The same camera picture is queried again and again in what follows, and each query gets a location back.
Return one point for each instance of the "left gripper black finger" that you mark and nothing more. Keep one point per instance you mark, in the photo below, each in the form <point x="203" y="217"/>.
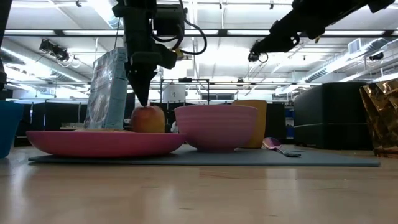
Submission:
<point x="142" y="85"/>

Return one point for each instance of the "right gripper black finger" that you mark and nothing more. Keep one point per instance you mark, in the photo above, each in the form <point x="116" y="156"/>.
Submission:
<point x="280" y="43"/>

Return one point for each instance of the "red yellow apple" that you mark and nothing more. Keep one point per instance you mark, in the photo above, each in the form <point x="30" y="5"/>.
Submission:
<point x="147" y="119"/>

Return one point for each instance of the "blue cereal box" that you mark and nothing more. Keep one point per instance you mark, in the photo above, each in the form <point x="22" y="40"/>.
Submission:
<point x="107" y="93"/>

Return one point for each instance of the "orange cup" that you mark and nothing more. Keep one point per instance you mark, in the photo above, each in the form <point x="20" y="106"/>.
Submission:
<point x="261" y="124"/>

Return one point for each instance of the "pink ribbed bowl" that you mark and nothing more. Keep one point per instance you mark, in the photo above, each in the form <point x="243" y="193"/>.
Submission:
<point x="214" y="127"/>

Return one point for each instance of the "pink spoon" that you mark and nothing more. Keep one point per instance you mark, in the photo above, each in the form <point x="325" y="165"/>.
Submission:
<point x="271" y="143"/>

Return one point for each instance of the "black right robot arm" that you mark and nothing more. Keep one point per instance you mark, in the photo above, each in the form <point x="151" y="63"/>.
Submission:
<point x="381" y="4"/>

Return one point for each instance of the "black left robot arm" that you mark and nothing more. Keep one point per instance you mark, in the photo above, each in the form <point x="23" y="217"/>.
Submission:
<point x="3" y="18"/>

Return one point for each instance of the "white cylindrical tank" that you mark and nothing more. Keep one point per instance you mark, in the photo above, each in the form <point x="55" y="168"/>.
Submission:
<point x="174" y="93"/>

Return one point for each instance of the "pink plate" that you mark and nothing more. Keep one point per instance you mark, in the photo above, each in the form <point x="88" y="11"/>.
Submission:
<point x="102" y="143"/>

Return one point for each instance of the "black room partition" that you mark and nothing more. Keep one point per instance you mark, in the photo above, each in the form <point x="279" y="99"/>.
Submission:
<point x="62" y="116"/>

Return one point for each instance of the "black toaster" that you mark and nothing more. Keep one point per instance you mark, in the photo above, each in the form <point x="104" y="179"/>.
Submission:
<point x="329" y="115"/>

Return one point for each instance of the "slate blue placemat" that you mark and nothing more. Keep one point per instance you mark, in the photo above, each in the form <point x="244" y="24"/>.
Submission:
<point x="248" y="160"/>

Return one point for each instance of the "gold foil bag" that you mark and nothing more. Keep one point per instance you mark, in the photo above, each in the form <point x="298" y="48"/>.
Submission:
<point x="382" y="124"/>

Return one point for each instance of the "blue plastic tray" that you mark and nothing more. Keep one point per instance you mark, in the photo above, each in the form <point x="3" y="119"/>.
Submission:
<point x="9" y="127"/>

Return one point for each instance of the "grey ventilation duct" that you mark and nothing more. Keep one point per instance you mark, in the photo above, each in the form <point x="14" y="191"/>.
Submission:
<point x="354" y="46"/>

